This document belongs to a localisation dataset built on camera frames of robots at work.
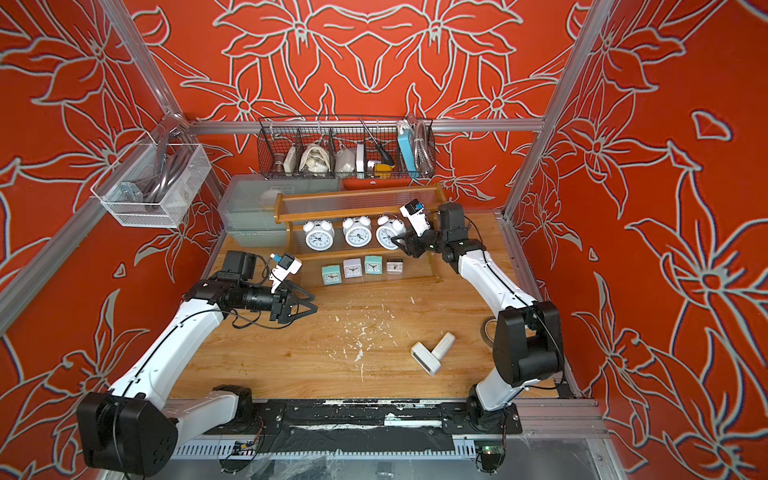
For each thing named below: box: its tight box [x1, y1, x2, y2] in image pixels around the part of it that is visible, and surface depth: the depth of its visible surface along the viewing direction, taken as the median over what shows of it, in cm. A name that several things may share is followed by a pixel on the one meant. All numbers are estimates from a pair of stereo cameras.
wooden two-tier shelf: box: [274, 182, 446, 287], surface depth 89 cm
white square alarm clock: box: [343, 258, 362, 278], surface depth 97 cm
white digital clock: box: [411, 342, 441, 377], surface depth 81 cm
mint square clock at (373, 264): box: [364, 255, 383, 275], surface depth 99 cm
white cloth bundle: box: [299, 143, 331, 177], surface depth 92 cm
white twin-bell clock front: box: [302, 220, 335, 252], surface depth 87 cm
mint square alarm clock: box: [322, 265, 342, 285], surface depth 97 cm
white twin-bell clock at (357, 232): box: [342, 216, 373, 248], surface depth 87 cm
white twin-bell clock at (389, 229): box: [376, 215, 406, 251], surface depth 84 cm
